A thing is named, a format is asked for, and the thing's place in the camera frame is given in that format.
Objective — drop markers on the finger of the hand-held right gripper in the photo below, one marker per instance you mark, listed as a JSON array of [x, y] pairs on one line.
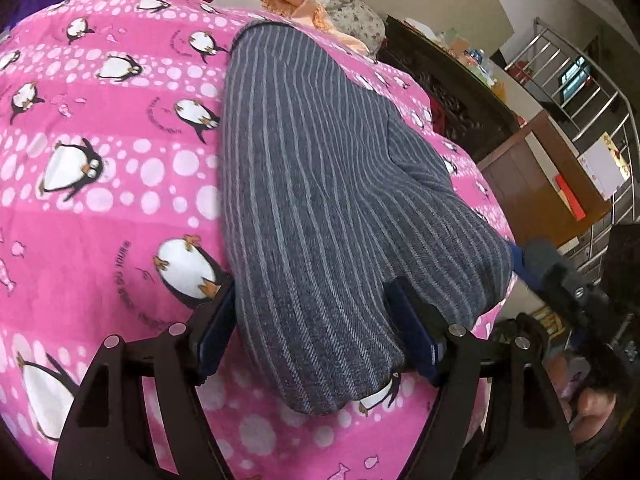
[[517, 262]]

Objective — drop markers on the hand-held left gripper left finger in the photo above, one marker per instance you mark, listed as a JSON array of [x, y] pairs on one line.
[[215, 335]]

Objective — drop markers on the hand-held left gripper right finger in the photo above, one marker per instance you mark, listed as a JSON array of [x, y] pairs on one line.
[[412, 325]]

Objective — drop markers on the grey striped garment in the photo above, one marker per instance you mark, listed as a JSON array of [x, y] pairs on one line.
[[325, 210]]

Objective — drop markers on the red flat box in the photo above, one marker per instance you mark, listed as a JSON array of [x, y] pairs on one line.
[[570, 197]]

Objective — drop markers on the brown wooden cabinet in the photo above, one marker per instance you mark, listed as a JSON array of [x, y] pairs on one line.
[[535, 180]]

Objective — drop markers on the white printed card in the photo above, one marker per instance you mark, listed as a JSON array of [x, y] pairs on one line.
[[602, 167]]

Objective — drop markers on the metal stair railing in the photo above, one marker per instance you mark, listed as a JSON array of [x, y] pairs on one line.
[[600, 130]]

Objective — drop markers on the person's patterned clothing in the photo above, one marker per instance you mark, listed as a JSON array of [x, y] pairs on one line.
[[595, 405]]

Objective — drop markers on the red cloth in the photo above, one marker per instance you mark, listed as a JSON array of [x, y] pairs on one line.
[[439, 117]]

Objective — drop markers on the dark wooden headboard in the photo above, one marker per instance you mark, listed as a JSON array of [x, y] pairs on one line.
[[450, 95]]

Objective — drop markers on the clutter of small packages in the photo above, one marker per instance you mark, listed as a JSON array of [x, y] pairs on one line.
[[475, 57]]

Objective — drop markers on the pink penguin print blanket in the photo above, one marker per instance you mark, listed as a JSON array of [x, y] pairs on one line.
[[100, 110]]

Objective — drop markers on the floral patterned pillow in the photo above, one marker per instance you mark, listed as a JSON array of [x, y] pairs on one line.
[[345, 15]]

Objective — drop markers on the orange cloth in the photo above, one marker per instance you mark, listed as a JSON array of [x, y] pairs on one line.
[[295, 2]]

